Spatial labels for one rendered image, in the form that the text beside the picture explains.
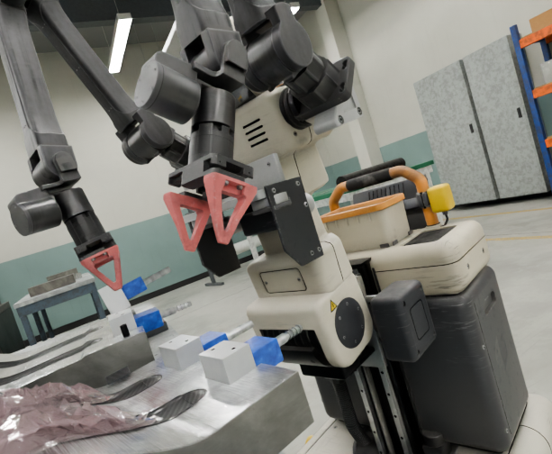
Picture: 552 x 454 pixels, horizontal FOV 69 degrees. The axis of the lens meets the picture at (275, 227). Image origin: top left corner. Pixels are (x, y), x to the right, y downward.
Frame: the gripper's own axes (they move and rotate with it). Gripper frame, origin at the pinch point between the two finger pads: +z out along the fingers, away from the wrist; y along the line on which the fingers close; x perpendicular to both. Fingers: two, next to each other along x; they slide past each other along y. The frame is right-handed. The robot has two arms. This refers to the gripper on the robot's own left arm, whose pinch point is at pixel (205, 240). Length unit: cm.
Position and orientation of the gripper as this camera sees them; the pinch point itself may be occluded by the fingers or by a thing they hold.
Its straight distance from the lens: 50.3
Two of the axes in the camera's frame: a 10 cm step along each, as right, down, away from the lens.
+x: 7.1, 1.9, 6.8
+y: 7.1, -1.7, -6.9
